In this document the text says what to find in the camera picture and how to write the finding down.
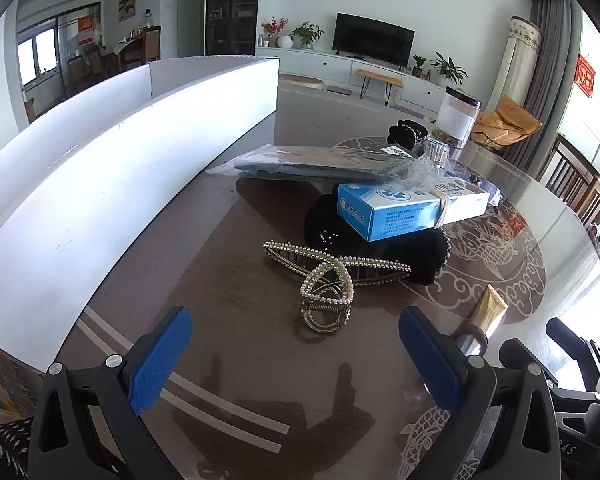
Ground orange lounge chair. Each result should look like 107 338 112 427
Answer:
470 95 543 151

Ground grey curtain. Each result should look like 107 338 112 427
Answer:
522 0 588 176

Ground leafy green potted plant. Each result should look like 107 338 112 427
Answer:
291 21 326 51

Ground long flat plastic-wrapped packet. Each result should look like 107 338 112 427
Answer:
206 144 433 184

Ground blue medicine box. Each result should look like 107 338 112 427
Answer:
337 177 491 242

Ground cotton swab packet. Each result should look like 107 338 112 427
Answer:
420 137 451 166

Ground dining table with chairs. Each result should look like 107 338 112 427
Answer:
67 25 161 86

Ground black flat-screen television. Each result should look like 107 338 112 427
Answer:
332 12 416 68

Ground wooden bench with hairpin legs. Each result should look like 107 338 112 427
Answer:
356 69 405 106

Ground white television cabinet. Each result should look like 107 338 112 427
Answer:
256 47 461 111

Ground bright window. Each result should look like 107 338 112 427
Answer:
17 27 58 86

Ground large white box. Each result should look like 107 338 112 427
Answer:
0 55 281 373

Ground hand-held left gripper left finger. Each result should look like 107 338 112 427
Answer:
27 305 193 480

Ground red wall hanging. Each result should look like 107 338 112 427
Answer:
575 54 597 98

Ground brown patterned glass desktop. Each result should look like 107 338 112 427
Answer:
45 72 600 480

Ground clear jar with black lid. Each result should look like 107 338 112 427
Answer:
434 86 482 150

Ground tan cream tube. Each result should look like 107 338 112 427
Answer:
455 284 509 357

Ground red flowers in vase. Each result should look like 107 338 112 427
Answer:
260 16 288 48

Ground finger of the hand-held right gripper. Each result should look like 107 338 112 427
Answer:
546 317 600 369
500 338 543 368

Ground dark glass display cabinet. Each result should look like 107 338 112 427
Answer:
204 0 263 57

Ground large black velvet hair accessory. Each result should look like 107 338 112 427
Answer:
304 194 451 287

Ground patterned cloth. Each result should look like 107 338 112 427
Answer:
0 335 46 480

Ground black rhinestone-trimmed scrunchie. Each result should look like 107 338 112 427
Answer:
385 119 431 150

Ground round floor cushion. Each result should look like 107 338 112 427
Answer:
279 73 326 92

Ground covered standing air conditioner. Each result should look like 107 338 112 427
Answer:
487 15 541 111

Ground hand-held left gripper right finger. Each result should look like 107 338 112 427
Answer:
397 305 563 480

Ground broad-leaf potted plant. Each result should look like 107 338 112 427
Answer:
430 51 468 86

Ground pearl hair claw clip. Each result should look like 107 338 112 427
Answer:
263 241 412 335

